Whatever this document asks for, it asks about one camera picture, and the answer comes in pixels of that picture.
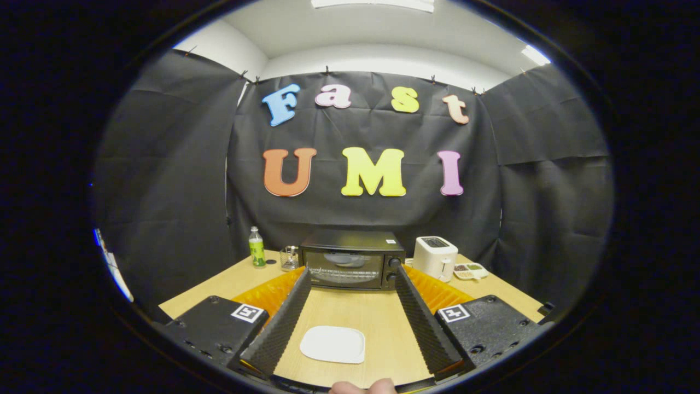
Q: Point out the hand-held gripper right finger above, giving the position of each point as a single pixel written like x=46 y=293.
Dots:
x=421 y=323

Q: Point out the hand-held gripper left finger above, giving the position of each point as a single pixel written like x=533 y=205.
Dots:
x=281 y=323

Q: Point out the black toaster oven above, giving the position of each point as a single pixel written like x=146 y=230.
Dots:
x=350 y=241

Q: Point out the white pop-up toaster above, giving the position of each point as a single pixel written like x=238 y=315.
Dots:
x=433 y=258

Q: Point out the white square plate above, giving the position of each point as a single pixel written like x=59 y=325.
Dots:
x=332 y=345

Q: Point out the clear glass holder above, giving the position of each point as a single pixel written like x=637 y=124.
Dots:
x=289 y=260

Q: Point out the divided white snack dish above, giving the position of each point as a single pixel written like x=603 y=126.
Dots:
x=470 y=270

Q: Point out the green label plastic bottle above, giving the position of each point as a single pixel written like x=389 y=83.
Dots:
x=257 y=250

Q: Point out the small ceiling light panel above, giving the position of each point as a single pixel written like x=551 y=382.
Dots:
x=535 y=54

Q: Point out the long ceiling light panel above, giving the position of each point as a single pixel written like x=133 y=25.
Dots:
x=372 y=4

